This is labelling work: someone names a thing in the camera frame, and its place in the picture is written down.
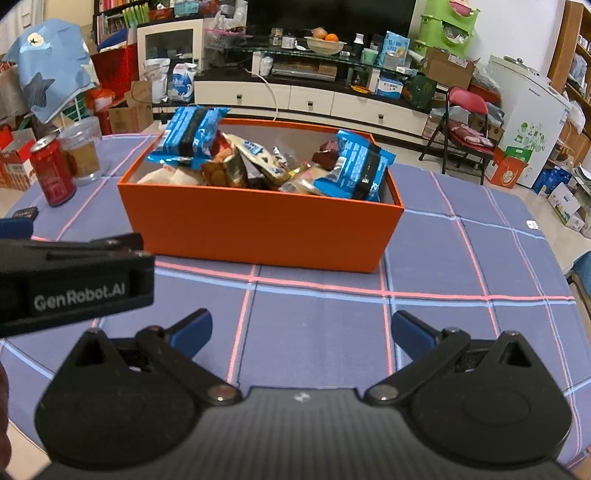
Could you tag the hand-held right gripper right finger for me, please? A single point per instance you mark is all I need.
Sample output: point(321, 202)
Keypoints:
point(413, 332)

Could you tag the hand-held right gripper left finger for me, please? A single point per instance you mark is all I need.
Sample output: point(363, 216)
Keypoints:
point(191, 330)

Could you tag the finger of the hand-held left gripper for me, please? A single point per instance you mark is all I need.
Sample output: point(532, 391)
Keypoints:
point(92, 243)

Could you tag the orange cardboard box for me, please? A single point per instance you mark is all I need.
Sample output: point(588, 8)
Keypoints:
point(258, 230)

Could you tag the small black device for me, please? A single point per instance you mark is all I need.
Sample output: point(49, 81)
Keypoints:
point(24, 213)

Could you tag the red drink can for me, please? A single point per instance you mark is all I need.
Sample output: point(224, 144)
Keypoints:
point(53, 173)

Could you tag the clear plastic jar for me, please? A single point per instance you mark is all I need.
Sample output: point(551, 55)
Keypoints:
point(85, 152)

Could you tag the blue checked tablecloth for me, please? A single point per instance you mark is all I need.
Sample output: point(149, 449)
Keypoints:
point(323, 314)

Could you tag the pale bread packet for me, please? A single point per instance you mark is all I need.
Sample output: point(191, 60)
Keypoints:
point(168, 176)

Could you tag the red white box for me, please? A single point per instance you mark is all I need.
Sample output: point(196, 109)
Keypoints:
point(16, 161)

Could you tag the open cardboard box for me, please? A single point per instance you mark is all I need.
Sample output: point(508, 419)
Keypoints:
point(131, 110)

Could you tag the blue striped bag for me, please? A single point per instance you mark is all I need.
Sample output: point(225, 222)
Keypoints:
point(582, 277)

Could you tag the blue star-print cloth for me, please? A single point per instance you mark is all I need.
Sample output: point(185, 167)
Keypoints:
point(51, 69)

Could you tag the white blue sack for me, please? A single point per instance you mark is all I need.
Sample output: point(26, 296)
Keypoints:
point(182, 83)

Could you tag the clear bread packet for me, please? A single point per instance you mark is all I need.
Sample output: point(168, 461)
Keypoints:
point(307, 180)

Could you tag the silver blue snack packet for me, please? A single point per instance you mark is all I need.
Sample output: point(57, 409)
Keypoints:
point(265, 159)

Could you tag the orange carton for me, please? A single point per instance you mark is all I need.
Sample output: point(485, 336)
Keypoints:
point(505, 168)

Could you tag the white green carton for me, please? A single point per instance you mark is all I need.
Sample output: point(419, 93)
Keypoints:
point(565, 207)

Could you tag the dark red snack packet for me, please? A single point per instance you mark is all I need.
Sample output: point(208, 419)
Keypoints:
point(325, 154)

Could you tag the blue white carton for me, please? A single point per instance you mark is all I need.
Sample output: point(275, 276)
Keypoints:
point(551, 182)

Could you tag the red folding chair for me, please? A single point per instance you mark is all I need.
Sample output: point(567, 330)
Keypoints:
point(461, 129)

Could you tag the white glass-door cabinet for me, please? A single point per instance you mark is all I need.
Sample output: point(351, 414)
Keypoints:
point(168, 46)

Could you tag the black bookshelf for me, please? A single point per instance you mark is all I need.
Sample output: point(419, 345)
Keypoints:
point(120, 18)

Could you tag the white chest freezer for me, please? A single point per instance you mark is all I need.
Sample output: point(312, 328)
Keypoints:
point(526, 120)

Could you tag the blue tissue box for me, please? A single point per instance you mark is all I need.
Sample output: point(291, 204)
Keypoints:
point(389, 87)

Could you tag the white television stand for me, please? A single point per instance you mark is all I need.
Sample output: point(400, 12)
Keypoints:
point(314, 101)

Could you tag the brown cardboard box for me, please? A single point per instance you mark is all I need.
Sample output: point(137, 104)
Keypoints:
point(445, 69)

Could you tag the blue white bag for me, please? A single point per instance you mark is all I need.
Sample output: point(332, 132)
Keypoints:
point(394, 50)

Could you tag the fruit bowl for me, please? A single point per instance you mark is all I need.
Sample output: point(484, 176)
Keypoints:
point(325, 44)

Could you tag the green stacked bins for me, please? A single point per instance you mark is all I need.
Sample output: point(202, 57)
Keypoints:
point(448, 23)

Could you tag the wooden shelf unit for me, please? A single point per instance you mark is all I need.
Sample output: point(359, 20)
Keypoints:
point(575, 55)

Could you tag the black television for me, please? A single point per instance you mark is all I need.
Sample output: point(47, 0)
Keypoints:
point(323, 11)

